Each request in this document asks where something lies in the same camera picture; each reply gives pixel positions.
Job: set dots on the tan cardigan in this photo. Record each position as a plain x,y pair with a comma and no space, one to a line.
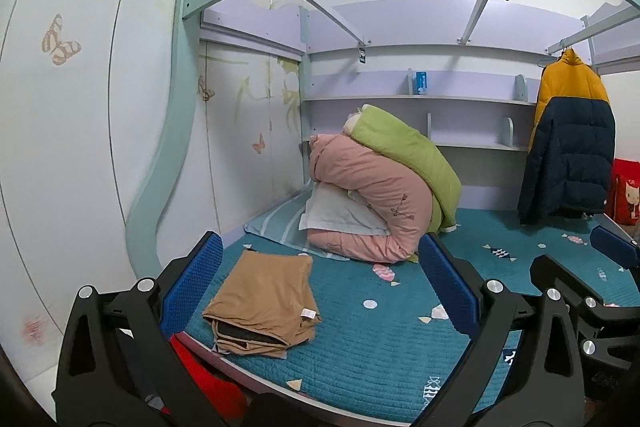
265,297

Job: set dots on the green quilt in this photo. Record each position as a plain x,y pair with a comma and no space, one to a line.
410,152

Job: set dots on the white pillow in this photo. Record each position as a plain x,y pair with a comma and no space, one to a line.
330,212

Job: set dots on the red cloth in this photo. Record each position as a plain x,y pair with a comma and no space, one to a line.
210,382

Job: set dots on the blue box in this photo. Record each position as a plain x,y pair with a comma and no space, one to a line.
422,82

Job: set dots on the blue striped pillow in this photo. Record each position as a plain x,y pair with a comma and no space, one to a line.
275,222

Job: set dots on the red bag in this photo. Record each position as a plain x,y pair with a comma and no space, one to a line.
627,192

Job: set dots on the lilac wall shelf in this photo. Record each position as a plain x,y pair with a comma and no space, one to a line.
400,99

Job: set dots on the teal printed bed sheet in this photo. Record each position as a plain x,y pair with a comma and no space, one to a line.
375,347

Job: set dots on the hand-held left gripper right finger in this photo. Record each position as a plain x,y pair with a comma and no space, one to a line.
450,287

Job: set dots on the pink quilt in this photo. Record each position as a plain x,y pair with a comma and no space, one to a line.
370,187

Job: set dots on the clothes hanger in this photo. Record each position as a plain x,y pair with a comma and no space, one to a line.
546,58

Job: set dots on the black hanging tag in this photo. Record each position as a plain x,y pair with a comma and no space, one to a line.
362,56

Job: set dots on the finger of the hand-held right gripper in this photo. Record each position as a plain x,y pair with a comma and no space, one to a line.
565,274
615,247

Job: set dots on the yellow and navy puffer jacket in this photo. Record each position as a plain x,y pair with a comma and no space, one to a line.
570,147

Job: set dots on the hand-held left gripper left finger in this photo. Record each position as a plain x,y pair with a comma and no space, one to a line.
195,277

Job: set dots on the white wardrobe with butterfly decals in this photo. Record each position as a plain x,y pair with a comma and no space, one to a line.
75,132

